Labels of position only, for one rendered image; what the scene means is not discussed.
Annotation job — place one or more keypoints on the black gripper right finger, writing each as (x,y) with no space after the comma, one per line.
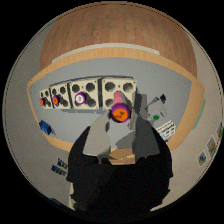
(149,144)

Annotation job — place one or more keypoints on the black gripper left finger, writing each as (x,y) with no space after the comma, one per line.
(91,146)

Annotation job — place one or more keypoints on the beige block with round holes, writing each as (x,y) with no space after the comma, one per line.
(47,93)
(108,90)
(66,102)
(94,92)

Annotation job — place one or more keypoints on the blue tube rack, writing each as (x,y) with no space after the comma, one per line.
(42,127)

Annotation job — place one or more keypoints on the grey bench mat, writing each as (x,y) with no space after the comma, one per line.
(153,80)

